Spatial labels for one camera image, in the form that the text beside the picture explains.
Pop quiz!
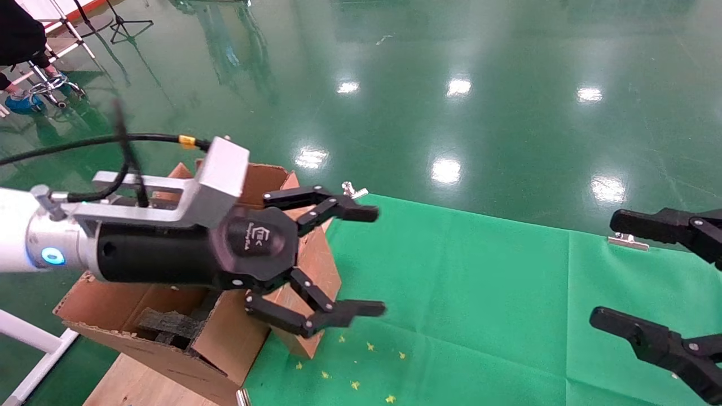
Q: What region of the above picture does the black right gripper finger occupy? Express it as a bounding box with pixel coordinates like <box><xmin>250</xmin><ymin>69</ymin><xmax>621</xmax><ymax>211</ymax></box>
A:
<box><xmin>589</xmin><ymin>306</ymin><xmax>722</xmax><ymax>404</ymax></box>
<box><xmin>610</xmin><ymin>207</ymin><xmax>722</xmax><ymax>271</ymax></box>

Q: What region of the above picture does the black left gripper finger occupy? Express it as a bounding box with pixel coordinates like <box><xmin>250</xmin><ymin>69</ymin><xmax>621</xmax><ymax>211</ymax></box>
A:
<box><xmin>263</xmin><ymin>185</ymin><xmax>380</xmax><ymax>236</ymax></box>
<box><xmin>245</xmin><ymin>268</ymin><xmax>386</xmax><ymax>339</ymax></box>

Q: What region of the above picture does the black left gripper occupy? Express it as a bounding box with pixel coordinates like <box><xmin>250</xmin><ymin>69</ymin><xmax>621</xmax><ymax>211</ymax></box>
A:
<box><xmin>95</xmin><ymin>205</ymin><xmax>298</xmax><ymax>292</ymax></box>

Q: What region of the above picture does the large open brown carton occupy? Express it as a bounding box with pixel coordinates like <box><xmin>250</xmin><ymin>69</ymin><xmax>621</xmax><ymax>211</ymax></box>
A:
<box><xmin>54</xmin><ymin>162</ymin><xmax>342</xmax><ymax>406</ymax></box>

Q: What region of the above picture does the black foam insert block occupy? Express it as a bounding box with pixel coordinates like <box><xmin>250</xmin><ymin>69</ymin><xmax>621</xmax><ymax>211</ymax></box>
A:
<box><xmin>135</xmin><ymin>307</ymin><xmax>205</xmax><ymax>349</ymax></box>

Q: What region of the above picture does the green table cloth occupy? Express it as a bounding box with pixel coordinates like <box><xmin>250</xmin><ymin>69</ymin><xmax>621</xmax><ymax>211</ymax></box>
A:
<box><xmin>243</xmin><ymin>194</ymin><xmax>722</xmax><ymax>406</ymax></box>

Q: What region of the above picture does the chrome wheeled chair base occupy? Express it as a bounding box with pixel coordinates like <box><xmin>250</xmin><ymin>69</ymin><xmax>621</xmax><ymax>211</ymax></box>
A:
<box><xmin>25</xmin><ymin>61</ymin><xmax>86</xmax><ymax>109</ymax></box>

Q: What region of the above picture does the blue shoe cover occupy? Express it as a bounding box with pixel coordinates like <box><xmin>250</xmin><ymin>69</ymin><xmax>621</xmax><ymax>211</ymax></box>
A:
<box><xmin>5</xmin><ymin>92</ymin><xmax>47</xmax><ymax>116</ymax></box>

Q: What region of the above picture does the black tripod stand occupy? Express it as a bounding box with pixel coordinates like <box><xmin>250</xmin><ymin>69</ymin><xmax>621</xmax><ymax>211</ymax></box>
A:
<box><xmin>106</xmin><ymin>0</ymin><xmax>155</xmax><ymax>45</ymax></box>

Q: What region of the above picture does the person in black clothes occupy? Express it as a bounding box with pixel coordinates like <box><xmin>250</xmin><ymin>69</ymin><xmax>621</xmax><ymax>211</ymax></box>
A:
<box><xmin>0</xmin><ymin>0</ymin><xmax>50</xmax><ymax>91</ymax></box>

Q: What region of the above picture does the white board with orange edge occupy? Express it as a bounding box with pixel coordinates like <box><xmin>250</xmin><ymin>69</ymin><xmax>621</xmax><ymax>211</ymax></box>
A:
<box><xmin>16</xmin><ymin>0</ymin><xmax>111</xmax><ymax>36</ymax></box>

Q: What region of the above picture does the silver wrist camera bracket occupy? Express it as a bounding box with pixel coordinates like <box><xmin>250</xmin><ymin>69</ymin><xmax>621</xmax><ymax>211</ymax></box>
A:
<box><xmin>62</xmin><ymin>136</ymin><xmax>250</xmax><ymax>229</ymax></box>

